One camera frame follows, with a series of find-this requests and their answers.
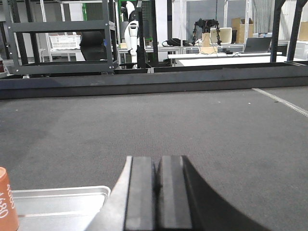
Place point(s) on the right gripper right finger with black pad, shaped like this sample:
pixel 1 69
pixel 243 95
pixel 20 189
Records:
pixel 186 202

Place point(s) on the black small robot arms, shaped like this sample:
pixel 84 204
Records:
pixel 206 25

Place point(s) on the white plastic basket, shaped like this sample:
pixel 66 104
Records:
pixel 65 42

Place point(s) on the white table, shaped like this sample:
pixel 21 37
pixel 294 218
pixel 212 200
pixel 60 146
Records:
pixel 218 59

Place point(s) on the orange capacitor marked 4680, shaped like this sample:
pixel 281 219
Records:
pixel 8 214

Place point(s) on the grey laptop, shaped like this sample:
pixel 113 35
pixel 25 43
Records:
pixel 257 45

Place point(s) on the right gripper left finger with black pad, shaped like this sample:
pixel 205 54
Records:
pixel 131 204

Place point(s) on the silver metal tray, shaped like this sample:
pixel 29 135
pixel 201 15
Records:
pixel 59 209

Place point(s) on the cardboard box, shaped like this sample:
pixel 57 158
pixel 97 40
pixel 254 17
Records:
pixel 238 24

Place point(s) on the white humanoid robot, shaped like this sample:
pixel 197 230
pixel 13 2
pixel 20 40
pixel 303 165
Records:
pixel 131 32

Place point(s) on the black conveyor side rail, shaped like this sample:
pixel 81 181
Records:
pixel 163 80

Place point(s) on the dark grey metal rack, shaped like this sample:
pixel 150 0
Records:
pixel 95 40

